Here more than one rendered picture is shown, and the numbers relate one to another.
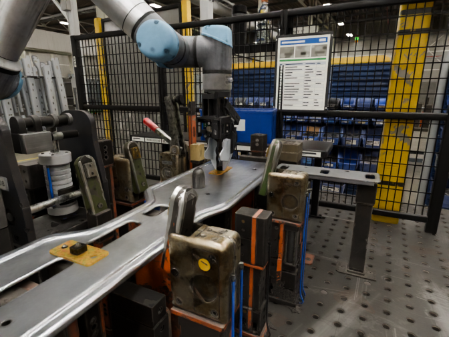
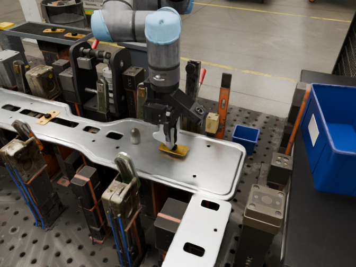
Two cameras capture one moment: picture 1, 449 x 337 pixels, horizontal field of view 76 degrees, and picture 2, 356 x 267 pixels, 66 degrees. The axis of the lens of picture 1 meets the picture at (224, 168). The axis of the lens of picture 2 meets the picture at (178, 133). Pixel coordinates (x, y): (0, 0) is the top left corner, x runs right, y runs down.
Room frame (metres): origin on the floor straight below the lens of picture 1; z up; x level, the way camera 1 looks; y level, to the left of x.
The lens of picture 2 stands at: (0.76, -0.59, 1.55)
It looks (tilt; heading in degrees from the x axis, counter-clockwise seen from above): 39 degrees down; 86
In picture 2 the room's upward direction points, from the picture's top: straight up
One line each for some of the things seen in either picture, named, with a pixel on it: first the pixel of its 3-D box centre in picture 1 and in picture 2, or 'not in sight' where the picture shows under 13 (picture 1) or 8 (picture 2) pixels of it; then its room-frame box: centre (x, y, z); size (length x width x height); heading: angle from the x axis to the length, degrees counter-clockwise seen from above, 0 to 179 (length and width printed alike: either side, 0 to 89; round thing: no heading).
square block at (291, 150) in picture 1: (286, 191); (252, 242); (0.98, -0.23, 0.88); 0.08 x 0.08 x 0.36; 65
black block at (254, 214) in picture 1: (252, 274); (94, 208); (0.54, -0.06, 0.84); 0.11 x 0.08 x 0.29; 65
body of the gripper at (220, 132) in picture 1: (216, 115); (162, 101); (0.76, 0.02, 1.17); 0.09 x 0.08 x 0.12; 155
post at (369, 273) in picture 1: (361, 227); not in sight; (0.77, -0.40, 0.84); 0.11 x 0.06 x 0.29; 65
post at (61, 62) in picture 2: not in sight; (72, 104); (0.38, 0.45, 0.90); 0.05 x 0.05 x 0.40; 65
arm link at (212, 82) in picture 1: (218, 83); (163, 73); (0.77, 0.02, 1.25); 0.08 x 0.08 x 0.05
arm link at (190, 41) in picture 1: (176, 51); (159, 27); (0.76, 0.12, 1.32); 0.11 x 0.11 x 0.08; 84
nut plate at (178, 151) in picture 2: (220, 168); (173, 147); (0.79, 0.01, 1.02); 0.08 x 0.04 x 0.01; 154
